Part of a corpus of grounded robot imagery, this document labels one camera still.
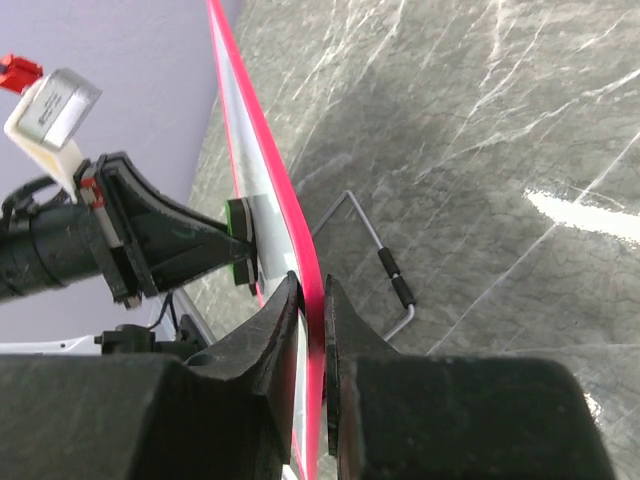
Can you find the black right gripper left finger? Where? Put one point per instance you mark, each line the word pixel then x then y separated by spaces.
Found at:
pixel 253 372

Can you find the pink framed whiteboard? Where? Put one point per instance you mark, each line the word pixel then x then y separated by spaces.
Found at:
pixel 282 236

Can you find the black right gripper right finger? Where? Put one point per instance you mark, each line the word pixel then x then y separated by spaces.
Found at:
pixel 347 336

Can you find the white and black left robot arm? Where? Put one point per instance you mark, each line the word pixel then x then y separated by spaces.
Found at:
pixel 45 246

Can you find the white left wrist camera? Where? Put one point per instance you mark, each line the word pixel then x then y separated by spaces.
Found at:
pixel 45 120

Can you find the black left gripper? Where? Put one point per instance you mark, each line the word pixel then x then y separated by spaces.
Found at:
pixel 147 243

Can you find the green whiteboard eraser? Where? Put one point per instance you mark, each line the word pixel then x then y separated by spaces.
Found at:
pixel 240 226

